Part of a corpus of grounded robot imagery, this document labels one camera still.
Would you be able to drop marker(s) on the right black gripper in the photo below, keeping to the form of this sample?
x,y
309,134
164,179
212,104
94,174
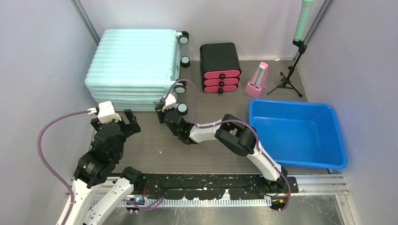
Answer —
x,y
162,114

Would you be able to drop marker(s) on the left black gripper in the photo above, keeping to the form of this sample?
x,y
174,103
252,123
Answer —
x,y
132,127

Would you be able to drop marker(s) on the light blue hard-shell suitcase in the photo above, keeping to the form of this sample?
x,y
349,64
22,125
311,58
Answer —
x,y
134,68

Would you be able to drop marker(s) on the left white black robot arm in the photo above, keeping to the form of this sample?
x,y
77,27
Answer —
x,y
95,166

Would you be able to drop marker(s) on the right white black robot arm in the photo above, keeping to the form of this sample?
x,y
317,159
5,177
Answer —
x,y
236,135

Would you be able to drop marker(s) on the black and pink drawer box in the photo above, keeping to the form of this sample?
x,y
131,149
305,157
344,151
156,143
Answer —
x,y
219,67

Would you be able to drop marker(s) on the pink metronome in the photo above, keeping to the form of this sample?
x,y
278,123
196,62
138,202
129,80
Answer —
x,y
257,84

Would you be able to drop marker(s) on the blue plastic tub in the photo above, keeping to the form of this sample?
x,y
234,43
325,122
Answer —
x,y
299,133

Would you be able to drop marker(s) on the black tripod stand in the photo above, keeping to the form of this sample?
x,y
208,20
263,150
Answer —
x,y
286,80

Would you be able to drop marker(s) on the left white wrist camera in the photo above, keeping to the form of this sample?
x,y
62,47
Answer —
x,y
105,112

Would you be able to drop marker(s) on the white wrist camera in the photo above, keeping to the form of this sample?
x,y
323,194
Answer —
x,y
105,112
168,102

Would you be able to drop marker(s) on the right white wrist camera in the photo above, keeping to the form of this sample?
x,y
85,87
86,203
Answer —
x,y
168,102

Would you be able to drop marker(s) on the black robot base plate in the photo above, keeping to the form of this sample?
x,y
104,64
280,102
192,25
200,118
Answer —
x,y
203,186

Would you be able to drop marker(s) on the aluminium rail frame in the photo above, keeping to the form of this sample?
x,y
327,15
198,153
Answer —
x,y
307,184

